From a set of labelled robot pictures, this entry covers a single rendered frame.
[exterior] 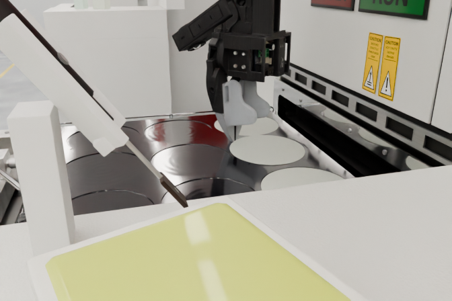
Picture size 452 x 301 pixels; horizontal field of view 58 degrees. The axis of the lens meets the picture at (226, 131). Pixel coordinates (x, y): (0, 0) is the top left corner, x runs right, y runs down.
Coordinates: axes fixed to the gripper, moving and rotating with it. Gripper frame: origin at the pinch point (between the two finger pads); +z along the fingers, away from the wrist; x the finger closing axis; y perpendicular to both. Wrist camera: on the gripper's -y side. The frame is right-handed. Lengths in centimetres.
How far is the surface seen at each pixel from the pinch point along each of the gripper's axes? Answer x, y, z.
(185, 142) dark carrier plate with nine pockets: -4.3, -4.4, 1.3
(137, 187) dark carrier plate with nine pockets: -17.5, -0.4, 1.3
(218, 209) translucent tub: -34.4, 22.1, -12.0
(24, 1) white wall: 394, -697, 14
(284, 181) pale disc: -7.2, 12.3, 1.4
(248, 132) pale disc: 4.3, 0.6, 1.4
